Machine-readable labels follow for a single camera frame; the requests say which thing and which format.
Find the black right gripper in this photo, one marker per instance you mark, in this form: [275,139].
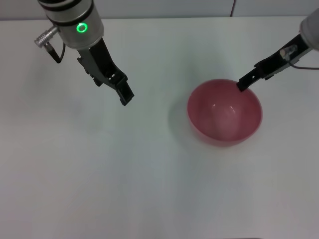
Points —
[271,63]

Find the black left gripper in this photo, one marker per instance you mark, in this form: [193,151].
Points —
[99,64]

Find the pink plastic bowl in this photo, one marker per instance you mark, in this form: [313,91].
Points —
[224,122]

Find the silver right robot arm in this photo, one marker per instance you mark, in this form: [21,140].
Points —
[311,32]

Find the clear plastic connector piece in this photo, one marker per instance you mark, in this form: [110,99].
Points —
[289,51]

